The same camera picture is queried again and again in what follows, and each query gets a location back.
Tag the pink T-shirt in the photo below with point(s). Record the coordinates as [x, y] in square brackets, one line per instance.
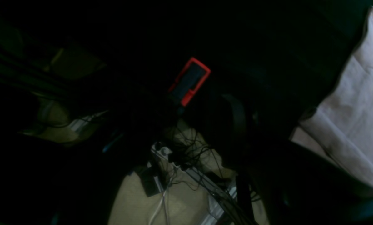
[341, 128]

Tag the red black clamp right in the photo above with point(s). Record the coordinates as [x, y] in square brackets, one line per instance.
[188, 82]

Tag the black table cloth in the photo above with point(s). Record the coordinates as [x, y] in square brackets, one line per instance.
[279, 57]

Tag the white power strip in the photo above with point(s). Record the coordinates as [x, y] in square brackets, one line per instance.
[221, 190]

